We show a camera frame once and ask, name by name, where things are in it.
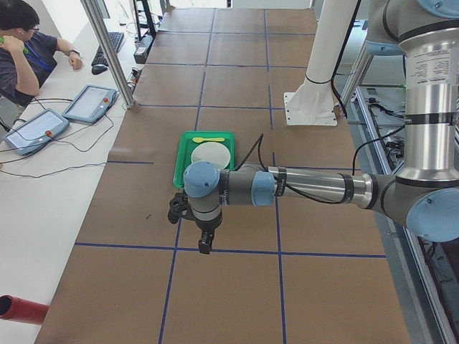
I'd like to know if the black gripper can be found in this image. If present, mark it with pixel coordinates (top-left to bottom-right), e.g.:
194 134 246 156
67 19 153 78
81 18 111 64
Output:
195 216 222 254

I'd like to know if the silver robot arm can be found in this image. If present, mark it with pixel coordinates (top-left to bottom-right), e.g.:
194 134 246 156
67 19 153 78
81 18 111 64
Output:
168 1 458 254

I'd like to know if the white round plate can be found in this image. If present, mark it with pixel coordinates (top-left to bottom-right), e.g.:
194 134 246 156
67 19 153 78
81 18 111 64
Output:
191 142 231 169

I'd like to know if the green plastic tray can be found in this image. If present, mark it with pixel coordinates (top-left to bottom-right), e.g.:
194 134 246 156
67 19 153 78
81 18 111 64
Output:
173 131 235 188

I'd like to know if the far blue teach pendant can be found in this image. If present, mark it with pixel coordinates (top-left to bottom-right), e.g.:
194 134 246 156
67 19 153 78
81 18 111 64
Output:
62 85 117 124

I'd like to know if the blue teach pendant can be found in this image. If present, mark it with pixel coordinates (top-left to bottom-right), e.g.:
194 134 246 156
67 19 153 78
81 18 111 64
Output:
62 85 117 124
4 109 70 156

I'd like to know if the near blue teach pendant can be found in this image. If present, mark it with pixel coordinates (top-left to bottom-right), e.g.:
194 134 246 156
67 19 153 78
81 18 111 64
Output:
4 109 70 156

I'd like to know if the black computer mouse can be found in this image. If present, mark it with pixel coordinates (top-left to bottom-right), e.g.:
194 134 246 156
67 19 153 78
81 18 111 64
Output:
91 64 108 75

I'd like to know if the red cylinder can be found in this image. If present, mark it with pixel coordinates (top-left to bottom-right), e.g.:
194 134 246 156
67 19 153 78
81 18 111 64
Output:
1 295 49 325

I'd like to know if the black keyboard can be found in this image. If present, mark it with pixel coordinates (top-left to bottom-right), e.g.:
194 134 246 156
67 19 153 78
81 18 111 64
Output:
90 32 125 67

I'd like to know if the seated person dark shirt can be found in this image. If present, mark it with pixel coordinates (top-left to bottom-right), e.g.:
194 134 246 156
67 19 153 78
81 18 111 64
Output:
0 0 85 108

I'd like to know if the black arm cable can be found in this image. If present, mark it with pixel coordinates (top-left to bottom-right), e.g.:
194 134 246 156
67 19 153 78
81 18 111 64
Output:
235 133 406 205

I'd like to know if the aluminium frame post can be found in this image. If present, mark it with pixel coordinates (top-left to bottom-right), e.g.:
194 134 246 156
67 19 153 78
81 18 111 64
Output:
81 0 136 109

